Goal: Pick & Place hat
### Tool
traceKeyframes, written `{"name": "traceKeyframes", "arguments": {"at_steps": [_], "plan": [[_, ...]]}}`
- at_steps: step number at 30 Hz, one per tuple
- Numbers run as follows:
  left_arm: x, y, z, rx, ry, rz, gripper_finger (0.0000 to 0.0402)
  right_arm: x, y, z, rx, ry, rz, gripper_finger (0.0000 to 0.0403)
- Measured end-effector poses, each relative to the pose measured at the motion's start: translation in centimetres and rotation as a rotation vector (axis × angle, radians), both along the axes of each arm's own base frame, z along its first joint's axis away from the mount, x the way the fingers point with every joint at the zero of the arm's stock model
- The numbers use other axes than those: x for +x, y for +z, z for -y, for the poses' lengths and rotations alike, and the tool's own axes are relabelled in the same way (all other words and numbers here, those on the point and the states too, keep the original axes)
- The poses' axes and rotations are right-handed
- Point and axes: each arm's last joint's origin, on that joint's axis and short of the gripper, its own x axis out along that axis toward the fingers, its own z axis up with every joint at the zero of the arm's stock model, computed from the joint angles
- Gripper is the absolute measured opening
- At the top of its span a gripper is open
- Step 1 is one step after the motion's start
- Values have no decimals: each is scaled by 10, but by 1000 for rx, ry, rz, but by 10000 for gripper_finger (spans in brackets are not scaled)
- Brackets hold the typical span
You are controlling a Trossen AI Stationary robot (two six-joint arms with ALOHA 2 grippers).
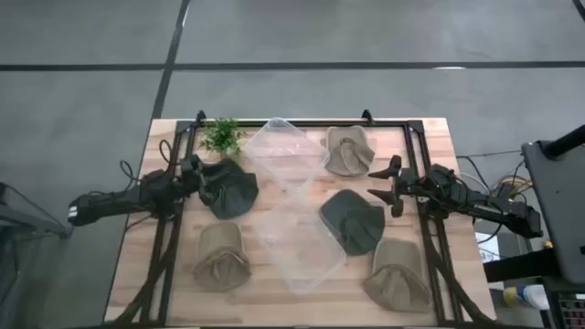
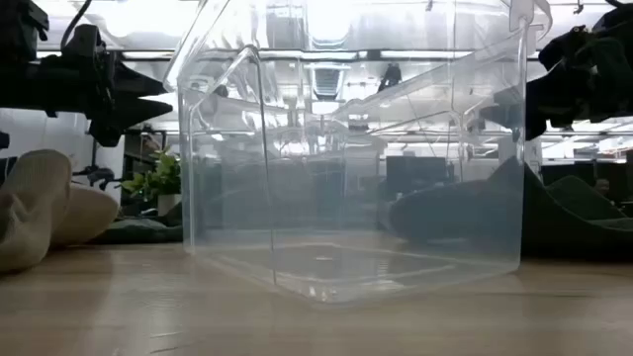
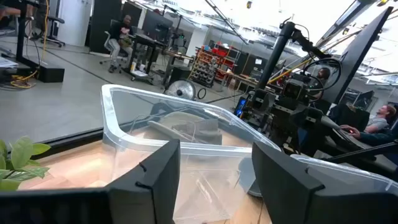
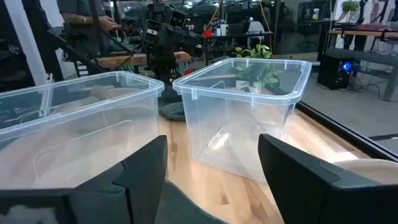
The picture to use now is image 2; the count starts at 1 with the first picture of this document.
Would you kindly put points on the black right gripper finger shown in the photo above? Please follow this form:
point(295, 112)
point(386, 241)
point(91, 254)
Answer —
point(556, 106)
point(564, 47)

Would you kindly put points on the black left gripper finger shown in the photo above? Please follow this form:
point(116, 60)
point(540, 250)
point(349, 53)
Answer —
point(141, 81)
point(131, 116)

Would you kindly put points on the dark green hat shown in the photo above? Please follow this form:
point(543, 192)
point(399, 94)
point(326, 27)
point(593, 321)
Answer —
point(583, 198)
point(143, 231)
point(569, 232)

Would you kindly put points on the beige knit hat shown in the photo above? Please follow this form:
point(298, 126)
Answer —
point(34, 207)

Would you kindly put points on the navy blue hat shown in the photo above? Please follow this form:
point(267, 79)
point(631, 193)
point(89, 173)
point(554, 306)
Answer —
point(455, 207)

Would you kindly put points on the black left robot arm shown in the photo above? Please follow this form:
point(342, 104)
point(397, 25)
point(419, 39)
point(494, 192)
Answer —
point(22, 91)

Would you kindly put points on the green plant in white pot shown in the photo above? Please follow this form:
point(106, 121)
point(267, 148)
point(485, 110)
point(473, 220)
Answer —
point(158, 183)

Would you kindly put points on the person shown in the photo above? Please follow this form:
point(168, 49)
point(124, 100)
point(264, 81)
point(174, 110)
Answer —
point(602, 187)

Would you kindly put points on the black computer monitor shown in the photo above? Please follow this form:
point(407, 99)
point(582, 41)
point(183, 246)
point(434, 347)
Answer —
point(415, 175)

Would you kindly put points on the ceiling air vent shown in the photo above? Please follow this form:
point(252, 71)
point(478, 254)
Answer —
point(326, 81)

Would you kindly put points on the clear plastic storage bin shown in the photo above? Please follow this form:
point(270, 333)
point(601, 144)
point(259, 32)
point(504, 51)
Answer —
point(346, 267)

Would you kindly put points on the black ceiling camera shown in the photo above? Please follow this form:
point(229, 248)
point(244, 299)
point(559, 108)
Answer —
point(390, 76)

